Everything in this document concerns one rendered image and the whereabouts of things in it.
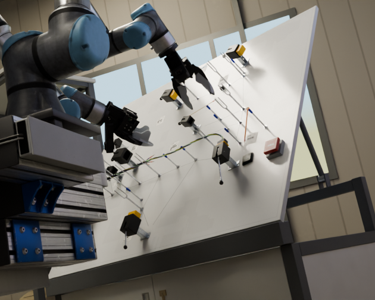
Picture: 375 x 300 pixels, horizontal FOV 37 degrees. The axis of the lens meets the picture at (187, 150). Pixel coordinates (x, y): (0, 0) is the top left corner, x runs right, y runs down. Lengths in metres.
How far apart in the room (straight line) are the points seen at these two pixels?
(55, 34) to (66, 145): 0.34
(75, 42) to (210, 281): 0.91
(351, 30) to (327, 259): 2.58
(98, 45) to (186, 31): 3.09
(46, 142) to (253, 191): 0.91
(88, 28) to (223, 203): 0.79
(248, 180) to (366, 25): 2.50
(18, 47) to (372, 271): 1.35
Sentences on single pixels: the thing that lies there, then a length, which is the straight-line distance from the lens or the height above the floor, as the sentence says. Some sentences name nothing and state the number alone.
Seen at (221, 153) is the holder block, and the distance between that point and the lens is 1.86.
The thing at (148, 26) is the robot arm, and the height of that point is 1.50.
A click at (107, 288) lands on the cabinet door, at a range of 2.22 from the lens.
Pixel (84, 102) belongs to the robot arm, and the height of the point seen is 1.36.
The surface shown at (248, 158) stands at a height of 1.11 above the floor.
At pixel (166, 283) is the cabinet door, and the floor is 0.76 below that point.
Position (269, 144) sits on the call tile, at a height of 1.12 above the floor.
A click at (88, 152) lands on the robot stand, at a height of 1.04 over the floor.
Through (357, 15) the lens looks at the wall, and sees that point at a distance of 4.20.
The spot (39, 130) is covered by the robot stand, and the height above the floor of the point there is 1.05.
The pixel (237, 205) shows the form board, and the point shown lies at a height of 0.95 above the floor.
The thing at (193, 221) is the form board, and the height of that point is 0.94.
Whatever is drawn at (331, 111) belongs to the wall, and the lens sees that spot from 4.01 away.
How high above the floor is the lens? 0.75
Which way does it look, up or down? 13 degrees up
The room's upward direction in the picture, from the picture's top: 11 degrees counter-clockwise
